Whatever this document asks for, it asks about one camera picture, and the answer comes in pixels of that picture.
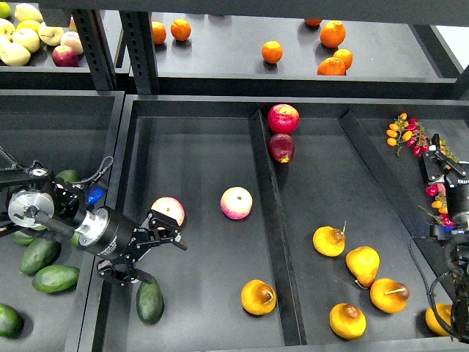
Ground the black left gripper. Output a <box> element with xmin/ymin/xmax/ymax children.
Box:
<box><xmin>94</xmin><ymin>207</ymin><xmax>188</xmax><ymax>286</ymax></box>

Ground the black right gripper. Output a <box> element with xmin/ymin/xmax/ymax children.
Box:
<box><xmin>419</xmin><ymin>133</ymin><xmax>468</xmax><ymax>222</ymax></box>

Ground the dark green avocado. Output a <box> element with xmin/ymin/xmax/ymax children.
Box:
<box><xmin>136</xmin><ymin>277</ymin><xmax>164</xmax><ymax>324</ymax></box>

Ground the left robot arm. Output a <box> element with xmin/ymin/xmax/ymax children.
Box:
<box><xmin>1</xmin><ymin>150</ymin><xmax>187</xmax><ymax>285</ymax></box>

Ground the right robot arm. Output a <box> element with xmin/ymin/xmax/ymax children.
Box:
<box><xmin>410</xmin><ymin>133</ymin><xmax>468</xmax><ymax>343</ymax></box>

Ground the green avocado lower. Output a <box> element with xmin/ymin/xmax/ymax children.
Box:
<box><xmin>32</xmin><ymin>265</ymin><xmax>80</xmax><ymax>293</ymax></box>

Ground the green avocado long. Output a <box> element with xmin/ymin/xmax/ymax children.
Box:
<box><xmin>19</xmin><ymin>238</ymin><xmax>61</xmax><ymax>275</ymax></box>

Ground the green avocado top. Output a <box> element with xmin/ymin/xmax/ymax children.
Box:
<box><xmin>56</xmin><ymin>169</ymin><xmax>81</xmax><ymax>183</ymax></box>

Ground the green avocado flat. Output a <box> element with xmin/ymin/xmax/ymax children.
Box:
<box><xmin>8</xmin><ymin>231</ymin><xmax>35</xmax><ymax>246</ymax></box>

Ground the yellow pear with stem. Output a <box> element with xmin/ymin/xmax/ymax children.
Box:
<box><xmin>370</xmin><ymin>278</ymin><xmax>410</xmax><ymax>314</ymax></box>

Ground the green avocado corner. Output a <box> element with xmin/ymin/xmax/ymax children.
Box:
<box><xmin>0</xmin><ymin>304</ymin><xmax>22</xmax><ymax>337</ymax></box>

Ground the yellow pear bottom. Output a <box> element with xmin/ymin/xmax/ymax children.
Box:
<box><xmin>329</xmin><ymin>303</ymin><xmax>366</xmax><ymax>340</ymax></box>

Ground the orange tomato vine right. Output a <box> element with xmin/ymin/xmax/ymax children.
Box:
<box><xmin>439</xmin><ymin>139</ymin><xmax>459</xmax><ymax>162</ymax></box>

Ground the pink apple right bin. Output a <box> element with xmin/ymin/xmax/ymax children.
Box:
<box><xmin>437</xmin><ymin>183</ymin><xmax>446</xmax><ymax>196</ymax></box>

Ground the red chili pepper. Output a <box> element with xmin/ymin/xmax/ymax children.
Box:
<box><xmin>425</xmin><ymin>184</ymin><xmax>440</xmax><ymax>198</ymax></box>

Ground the red cherry tomato bunch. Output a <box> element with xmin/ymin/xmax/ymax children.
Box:
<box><xmin>406</xmin><ymin>118</ymin><xmax>429</xmax><ymax>157</ymax></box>

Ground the black bin divider right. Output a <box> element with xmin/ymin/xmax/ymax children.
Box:
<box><xmin>339</xmin><ymin>111</ymin><xmax>447</xmax><ymax>276</ymax></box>

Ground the black bin divider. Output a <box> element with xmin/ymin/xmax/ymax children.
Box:
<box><xmin>248</xmin><ymin>110</ymin><xmax>307</xmax><ymax>346</ymax></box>
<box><xmin>339</xmin><ymin>111</ymin><xmax>447</xmax><ymax>276</ymax></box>

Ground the orange cherry tomato bunch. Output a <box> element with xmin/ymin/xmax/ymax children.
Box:
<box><xmin>386</xmin><ymin>113</ymin><xmax>413</xmax><ymax>156</ymax></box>

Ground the pink apple left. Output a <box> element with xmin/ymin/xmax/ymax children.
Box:
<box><xmin>151</xmin><ymin>197</ymin><xmax>185</xmax><ymax>227</ymax></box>

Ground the pink apple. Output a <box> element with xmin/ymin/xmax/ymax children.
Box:
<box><xmin>220</xmin><ymin>186</ymin><xmax>253</xmax><ymax>220</ymax></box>
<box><xmin>151</xmin><ymin>197</ymin><xmax>185</xmax><ymax>227</ymax></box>

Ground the pink apple centre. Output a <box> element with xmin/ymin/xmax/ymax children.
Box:
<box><xmin>220</xmin><ymin>186</ymin><xmax>253</xmax><ymax>220</ymax></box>

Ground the black left bin tray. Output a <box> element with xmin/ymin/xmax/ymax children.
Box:
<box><xmin>1</xmin><ymin>90</ymin><xmax>124</xmax><ymax>351</ymax></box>

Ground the black bin tray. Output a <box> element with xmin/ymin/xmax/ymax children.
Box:
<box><xmin>82</xmin><ymin>96</ymin><xmax>468</xmax><ymax>351</ymax></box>
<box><xmin>1</xmin><ymin>90</ymin><xmax>124</xmax><ymax>351</ymax></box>

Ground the orange on shelf front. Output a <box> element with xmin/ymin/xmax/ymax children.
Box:
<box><xmin>317</xmin><ymin>56</ymin><xmax>346</xmax><ymax>76</ymax></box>

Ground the orange on shelf right small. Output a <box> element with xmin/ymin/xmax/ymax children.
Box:
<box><xmin>333</xmin><ymin>48</ymin><xmax>353</xmax><ymax>70</ymax></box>

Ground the black middle bin tray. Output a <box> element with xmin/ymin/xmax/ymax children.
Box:
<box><xmin>82</xmin><ymin>96</ymin><xmax>468</xmax><ymax>351</ymax></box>

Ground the black bin divider centre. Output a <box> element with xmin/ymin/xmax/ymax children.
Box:
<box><xmin>248</xmin><ymin>110</ymin><xmax>307</xmax><ymax>346</ymax></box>

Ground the dark red apple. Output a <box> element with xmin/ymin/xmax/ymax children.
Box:
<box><xmin>267</xmin><ymin>133</ymin><xmax>295</xmax><ymax>164</ymax></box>

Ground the bright red apple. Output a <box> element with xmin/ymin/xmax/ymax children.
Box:
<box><xmin>267</xmin><ymin>103</ymin><xmax>300</xmax><ymax>135</ymax></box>

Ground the large orange on shelf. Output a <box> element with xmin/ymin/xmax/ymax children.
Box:
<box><xmin>320</xmin><ymin>20</ymin><xmax>347</xmax><ymax>48</ymax></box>

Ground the orange at shelf back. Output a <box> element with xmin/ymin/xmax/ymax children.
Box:
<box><xmin>304</xmin><ymin>18</ymin><xmax>322</xmax><ymax>26</ymax></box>

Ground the red apple on left shelf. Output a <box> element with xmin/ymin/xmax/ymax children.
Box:
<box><xmin>52</xmin><ymin>45</ymin><xmax>79</xmax><ymax>67</ymax></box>

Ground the orange on shelf left edge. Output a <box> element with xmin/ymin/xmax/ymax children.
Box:
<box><xmin>151</xmin><ymin>21</ymin><xmax>167</xmax><ymax>45</ymax></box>

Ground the black shelf post right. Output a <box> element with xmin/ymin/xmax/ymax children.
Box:
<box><xmin>119</xmin><ymin>10</ymin><xmax>160</xmax><ymax>95</ymax></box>

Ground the black shelf post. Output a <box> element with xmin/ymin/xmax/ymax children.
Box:
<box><xmin>119</xmin><ymin>10</ymin><xmax>160</xmax><ymax>95</ymax></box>
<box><xmin>72</xmin><ymin>9</ymin><xmax>118</xmax><ymax>91</ymax></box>

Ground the black shelf post left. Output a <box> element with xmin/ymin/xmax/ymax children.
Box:
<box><xmin>72</xmin><ymin>9</ymin><xmax>118</xmax><ymax>91</ymax></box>

